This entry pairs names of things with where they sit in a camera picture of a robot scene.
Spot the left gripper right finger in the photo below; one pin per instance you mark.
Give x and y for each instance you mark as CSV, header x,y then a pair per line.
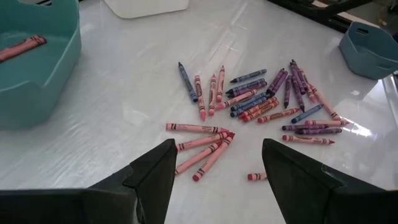
x,y
298,186

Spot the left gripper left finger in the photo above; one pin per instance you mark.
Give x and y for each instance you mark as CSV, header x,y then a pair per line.
x,y
149,186

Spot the red crayon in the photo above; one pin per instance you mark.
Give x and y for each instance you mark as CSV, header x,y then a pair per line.
x,y
279,115
21,43
258,108
25,49
261,111

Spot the purple crayon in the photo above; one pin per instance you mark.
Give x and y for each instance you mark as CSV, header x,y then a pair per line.
x,y
247,89
298,93
318,131
279,83
288,91
298,76
304,127
275,81

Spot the blue crayon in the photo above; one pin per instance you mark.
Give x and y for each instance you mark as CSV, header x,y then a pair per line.
x,y
307,114
188,82
249,106
245,86
248,101
248,76

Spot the blue-grey plastic bin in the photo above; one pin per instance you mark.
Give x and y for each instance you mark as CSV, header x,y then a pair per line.
x,y
367,59

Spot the teal plastic bin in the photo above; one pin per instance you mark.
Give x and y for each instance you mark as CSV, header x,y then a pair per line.
x,y
37,93

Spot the white plastic bin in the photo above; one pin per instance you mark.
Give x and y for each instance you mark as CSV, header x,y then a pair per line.
x,y
146,7

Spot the black diagonal frame strut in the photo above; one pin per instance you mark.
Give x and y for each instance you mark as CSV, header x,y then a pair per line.
x,y
342,7

